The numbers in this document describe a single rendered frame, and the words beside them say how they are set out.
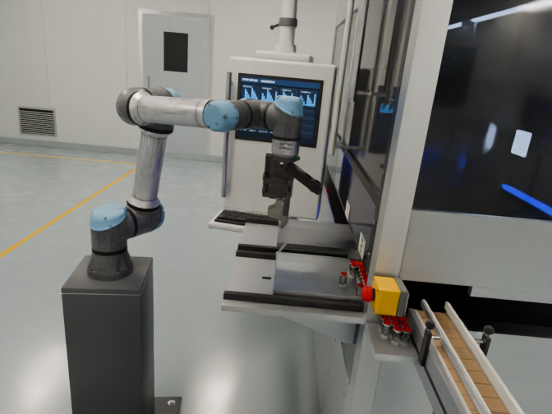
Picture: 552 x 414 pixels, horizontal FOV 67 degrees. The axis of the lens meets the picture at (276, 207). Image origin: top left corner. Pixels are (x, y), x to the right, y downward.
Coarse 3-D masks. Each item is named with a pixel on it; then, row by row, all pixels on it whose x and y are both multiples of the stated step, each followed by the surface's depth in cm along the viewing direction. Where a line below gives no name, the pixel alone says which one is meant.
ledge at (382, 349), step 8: (368, 328) 111; (376, 328) 111; (368, 336) 109; (376, 336) 108; (376, 344) 105; (384, 344) 105; (392, 344) 105; (400, 344) 105; (408, 344) 106; (376, 352) 101; (384, 352) 102; (392, 352) 102; (400, 352) 102; (408, 352) 103; (416, 352) 103; (384, 360) 102; (392, 360) 102; (400, 360) 102; (408, 360) 102; (416, 360) 101
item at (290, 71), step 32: (256, 64) 192; (288, 64) 189; (320, 64) 188; (256, 96) 196; (320, 96) 191; (256, 128) 200; (320, 128) 196; (256, 160) 206; (320, 160) 200; (256, 192) 211; (320, 192) 206
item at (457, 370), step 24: (408, 312) 112; (432, 312) 104; (432, 336) 95; (456, 336) 102; (432, 360) 93; (456, 360) 87; (480, 360) 90; (432, 384) 92; (456, 384) 86; (480, 384) 86; (504, 384) 81; (456, 408) 80; (480, 408) 76; (504, 408) 80
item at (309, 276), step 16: (288, 256) 144; (304, 256) 144; (320, 256) 143; (288, 272) 137; (304, 272) 138; (320, 272) 139; (336, 272) 140; (288, 288) 127; (304, 288) 128; (320, 288) 129; (336, 288) 129; (352, 288) 130
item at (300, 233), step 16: (288, 224) 176; (304, 224) 176; (320, 224) 176; (336, 224) 176; (288, 240) 163; (304, 240) 164; (320, 240) 166; (336, 240) 167; (352, 240) 168; (352, 256) 152
